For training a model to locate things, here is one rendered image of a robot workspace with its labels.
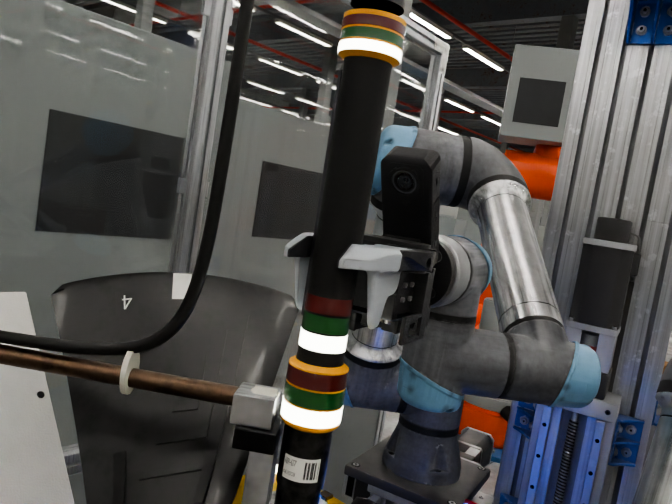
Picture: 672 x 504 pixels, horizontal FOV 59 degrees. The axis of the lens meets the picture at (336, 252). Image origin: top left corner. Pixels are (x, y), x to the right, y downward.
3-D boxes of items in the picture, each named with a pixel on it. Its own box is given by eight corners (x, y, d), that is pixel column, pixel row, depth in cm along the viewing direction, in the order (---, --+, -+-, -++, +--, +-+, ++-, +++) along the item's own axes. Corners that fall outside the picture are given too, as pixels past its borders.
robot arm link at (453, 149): (401, 427, 111) (478, 145, 89) (322, 417, 110) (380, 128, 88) (395, 388, 122) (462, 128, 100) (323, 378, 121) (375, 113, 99)
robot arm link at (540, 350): (507, 190, 106) (575, 434, 70) (447, 180, 105) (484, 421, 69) (531, 134, 98) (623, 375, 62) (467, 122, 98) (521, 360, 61)
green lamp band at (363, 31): (337, 32, 38) (339, 21, 38) (340, 50, 43) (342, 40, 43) (404, 42, 38) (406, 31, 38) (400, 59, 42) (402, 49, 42)
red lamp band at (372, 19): (339, 20, 38) (341, 8, 38) (342, 39, 43) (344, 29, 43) (406, 30, 38) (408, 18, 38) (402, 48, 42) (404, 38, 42)
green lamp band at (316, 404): (278, 403, 40) (281, 386, 40) (287, 384, 45) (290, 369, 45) (341, 415, 40) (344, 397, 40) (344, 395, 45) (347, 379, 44)
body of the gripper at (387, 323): (401, 347, 46) (448, 330, 57) (420, 238, 45) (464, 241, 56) (317, 324, 49) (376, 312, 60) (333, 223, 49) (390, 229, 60)
